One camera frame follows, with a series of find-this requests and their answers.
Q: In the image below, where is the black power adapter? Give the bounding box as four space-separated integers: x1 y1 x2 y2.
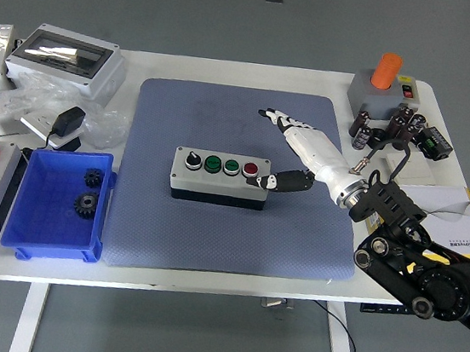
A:
43 102 88 153

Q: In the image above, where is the grey metal table bracket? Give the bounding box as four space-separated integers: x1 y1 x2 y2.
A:
260 295 295 312

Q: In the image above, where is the large black bevel gear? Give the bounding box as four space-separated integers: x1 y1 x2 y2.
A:
72 189 100 222

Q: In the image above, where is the orange cylinder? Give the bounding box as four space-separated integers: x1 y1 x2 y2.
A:
370 50 404 93

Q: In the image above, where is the white yellow carton box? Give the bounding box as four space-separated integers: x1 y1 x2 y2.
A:
361 175 470 260

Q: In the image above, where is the black ring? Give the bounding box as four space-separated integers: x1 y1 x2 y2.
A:
366 126 390 152

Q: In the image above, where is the black green electronic module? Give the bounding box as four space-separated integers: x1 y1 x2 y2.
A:
410 124 457 164

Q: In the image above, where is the small black bevel gear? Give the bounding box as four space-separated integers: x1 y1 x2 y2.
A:
83 166 106 190

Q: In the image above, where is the black table control panel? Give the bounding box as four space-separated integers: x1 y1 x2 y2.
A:
358 301 404 318

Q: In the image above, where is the thin black hanging cable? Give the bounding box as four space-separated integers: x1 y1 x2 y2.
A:
310 299 370 352

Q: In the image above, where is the grey enclosure with clear lid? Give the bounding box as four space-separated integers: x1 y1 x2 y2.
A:
1 18 132 107

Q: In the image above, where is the grey-blue textured mat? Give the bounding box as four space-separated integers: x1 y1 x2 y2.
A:
100 71 377 297

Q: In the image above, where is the white wall switch panel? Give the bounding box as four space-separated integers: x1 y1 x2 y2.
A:
382 150 440 188

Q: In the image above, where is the blue plastic bin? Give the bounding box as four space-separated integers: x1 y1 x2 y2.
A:
0 141 121 272

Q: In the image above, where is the grey four-button control box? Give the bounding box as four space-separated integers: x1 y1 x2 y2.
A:
166 145 273 212

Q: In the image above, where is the clear plastic bag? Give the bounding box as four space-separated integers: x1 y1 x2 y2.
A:
0 67 138 153

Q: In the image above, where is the grey switch box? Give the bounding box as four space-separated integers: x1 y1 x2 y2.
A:
345 66 424 125

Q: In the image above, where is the white table leg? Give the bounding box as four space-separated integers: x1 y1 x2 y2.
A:
9 279 51 352
322 301 363 352

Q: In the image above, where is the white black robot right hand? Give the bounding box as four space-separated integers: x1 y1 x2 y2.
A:
244 107 370 209

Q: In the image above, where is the dark brown capacitor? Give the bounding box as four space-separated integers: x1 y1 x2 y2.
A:
384 113 407 141
348 109 372 140
351 124 374 153
391 123 418 153
407 112 427 134
398 103 416 122

